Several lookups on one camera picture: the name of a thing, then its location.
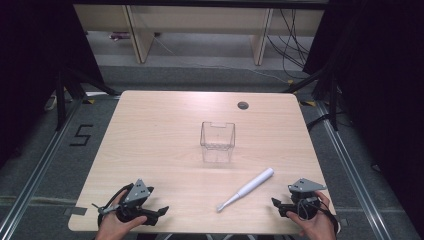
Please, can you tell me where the bundle of black cables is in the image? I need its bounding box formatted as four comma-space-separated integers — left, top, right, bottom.
265, 8, 312, 80

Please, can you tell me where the grey tape patch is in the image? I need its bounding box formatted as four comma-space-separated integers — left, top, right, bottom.
63, 206, 89, 217

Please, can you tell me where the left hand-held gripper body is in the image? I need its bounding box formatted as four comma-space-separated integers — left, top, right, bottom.
98, 178, 156, 224

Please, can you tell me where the black metal stand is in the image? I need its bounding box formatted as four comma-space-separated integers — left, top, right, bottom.
54, 66, 120, 132
282, 65, 340, 132

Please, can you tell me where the person's left hand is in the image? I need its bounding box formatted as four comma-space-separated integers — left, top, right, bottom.
95, 189, 148, 240

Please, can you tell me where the black curtain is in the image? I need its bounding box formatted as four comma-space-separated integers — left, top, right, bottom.
302, 0, 424, 231
0, 0, 105, 169

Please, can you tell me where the light wooden furniture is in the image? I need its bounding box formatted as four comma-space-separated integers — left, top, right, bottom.
73, 4, 326, 66

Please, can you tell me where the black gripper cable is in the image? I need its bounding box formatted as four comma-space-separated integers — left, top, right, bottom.
297, 197, 342, 234
97, 182, 135, 229

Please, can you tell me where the white electric toothbrush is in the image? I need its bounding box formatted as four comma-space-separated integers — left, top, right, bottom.
215, 167, 276, 214

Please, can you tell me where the metal floor rail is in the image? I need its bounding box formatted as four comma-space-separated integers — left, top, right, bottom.
0, 97, 85, 240
315, 101, 392, 240

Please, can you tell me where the thick black floor cable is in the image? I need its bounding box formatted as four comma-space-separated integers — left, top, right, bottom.
305, 112, 332, 132

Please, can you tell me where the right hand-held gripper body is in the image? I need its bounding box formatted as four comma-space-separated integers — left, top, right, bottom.
287, 177, 330, 221

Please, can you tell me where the person's right hand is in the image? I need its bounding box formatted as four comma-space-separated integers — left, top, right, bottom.
285, 190, 338, 240

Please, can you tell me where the clear plastic container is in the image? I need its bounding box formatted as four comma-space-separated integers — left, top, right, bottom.
199, 121, 237, 164

